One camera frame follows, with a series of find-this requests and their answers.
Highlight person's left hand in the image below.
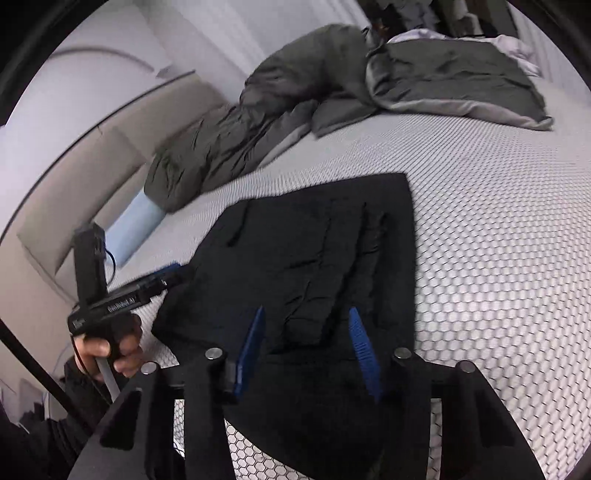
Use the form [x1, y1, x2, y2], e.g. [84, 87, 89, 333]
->
[74, 336, 145, 377]

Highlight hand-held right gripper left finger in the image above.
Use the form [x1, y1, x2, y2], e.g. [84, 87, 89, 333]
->
[67, 306, 267, 480]

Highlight light blue pillow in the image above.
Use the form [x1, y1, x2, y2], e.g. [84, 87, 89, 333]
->
[105, 191, 166, 268]

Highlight beige padded headboard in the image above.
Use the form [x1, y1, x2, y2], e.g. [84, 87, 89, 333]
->
[0, 69, 229, 370]

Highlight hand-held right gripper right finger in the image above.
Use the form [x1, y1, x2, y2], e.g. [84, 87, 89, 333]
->
[348, 308, 548, 480]

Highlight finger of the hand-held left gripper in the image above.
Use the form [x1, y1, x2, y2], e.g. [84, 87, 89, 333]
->
[139, 262, 182, 287]
[150, 272, 192, 296]

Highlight white crumpled sheet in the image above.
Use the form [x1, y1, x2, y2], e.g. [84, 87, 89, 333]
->
[388, 28, 541, 77]

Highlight white honeycomb mattress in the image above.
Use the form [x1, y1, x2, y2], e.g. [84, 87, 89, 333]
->
[104, 76, 591, 480]

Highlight person's left forearm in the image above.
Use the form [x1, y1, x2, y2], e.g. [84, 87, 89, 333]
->
[0, 357, 121, 480]

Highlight black cable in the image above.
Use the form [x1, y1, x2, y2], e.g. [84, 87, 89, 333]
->
[0, 318, 93, 425]

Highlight black pants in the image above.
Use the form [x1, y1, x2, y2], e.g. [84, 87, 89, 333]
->
[151, 173, 419, 480]

